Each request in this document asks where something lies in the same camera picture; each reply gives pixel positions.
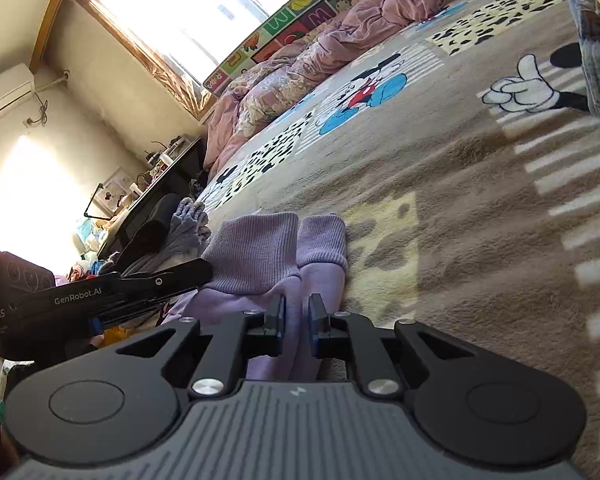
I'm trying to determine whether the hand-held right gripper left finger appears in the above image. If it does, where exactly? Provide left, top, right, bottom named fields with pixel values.
left=114, top=294, right=287, bottom=397

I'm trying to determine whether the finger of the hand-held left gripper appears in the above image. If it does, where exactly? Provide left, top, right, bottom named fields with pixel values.
left=87, top=287, right=201, bottom=333
left=114, top=259, right=214, bottom=301

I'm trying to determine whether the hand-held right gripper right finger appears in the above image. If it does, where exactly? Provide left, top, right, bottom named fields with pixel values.
left=307, top=294, right=486, bottom=397

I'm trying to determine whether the purple sweatshirt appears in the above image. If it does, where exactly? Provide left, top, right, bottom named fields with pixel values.
left=160, top=212, right=349, bottom=383

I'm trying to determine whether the black folded garment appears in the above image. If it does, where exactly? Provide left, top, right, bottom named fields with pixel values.
left=112, top=192, right=181, bottom=276

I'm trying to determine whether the white picture board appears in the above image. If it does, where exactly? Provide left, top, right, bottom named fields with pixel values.
left=84, top=167, right=133, bottom=221

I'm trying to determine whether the dark desk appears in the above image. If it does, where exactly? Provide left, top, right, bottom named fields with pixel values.
left=82, top=135, right=205, bottom=261

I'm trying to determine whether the group of small desk items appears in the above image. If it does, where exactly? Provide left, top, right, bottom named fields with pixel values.
left=142, top=135, right=193, bottom=171

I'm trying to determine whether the cartoon mouse blanket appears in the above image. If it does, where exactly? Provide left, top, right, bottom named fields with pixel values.
left=195, top=0, right=600, bottom=480

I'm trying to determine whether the white air conditioner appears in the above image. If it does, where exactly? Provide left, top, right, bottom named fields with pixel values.
left=0, top=62, right=36, bottom=128

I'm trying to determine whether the window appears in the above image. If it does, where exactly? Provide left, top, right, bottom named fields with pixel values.
left=77, top=0, right=351, bottom=106

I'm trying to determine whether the colourful alphabet play mat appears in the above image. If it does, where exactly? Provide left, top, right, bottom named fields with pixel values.
left=202, top=0, right=381, bottom=96

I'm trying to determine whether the purple floral duvet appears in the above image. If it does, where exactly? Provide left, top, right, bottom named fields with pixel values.
left=202, top=0, right=481, bottom=171

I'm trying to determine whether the black wall cable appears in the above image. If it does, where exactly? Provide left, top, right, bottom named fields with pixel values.
left=24, top=70, right=70, bottom=128

